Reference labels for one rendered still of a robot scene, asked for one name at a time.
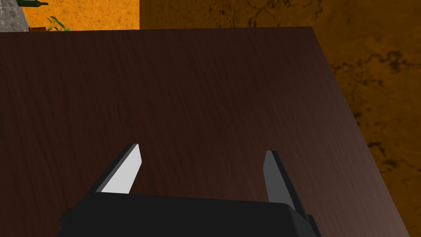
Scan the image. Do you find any green potted plant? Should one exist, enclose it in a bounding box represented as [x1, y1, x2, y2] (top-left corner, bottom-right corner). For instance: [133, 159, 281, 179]
[29, 16, 71, 33]

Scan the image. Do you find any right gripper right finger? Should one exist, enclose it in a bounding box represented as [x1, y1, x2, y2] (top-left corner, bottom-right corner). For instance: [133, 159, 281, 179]
[263, 150, 309, 216]

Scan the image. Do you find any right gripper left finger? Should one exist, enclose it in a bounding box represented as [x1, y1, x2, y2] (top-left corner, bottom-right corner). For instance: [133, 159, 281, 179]
[95, 143, 143, 195]

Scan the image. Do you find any dark brown wooden table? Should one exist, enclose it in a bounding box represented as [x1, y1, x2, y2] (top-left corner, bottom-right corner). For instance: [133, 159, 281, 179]
[0, 26, 412, 237]

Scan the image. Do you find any green glass bottle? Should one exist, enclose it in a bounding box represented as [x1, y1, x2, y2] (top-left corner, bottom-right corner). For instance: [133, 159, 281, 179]
[16, 0, 49, 7]

